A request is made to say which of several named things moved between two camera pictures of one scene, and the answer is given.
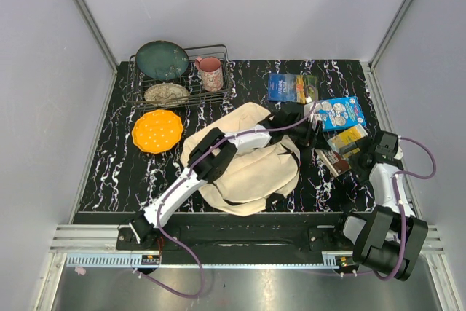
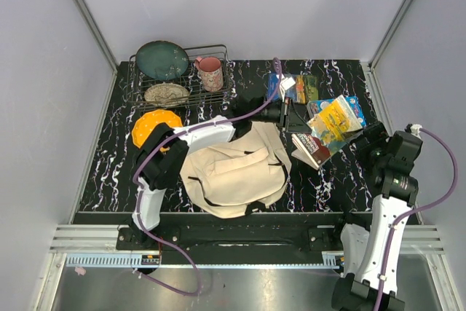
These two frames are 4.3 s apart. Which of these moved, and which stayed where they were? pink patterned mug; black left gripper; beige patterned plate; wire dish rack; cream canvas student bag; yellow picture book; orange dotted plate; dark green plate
Moved: black left gripper; cream canvas student bag; yellow picture book
Stayed: beige patterned plate; orange dotted plate; wire dish rack; dark green plate; pink patterned mug
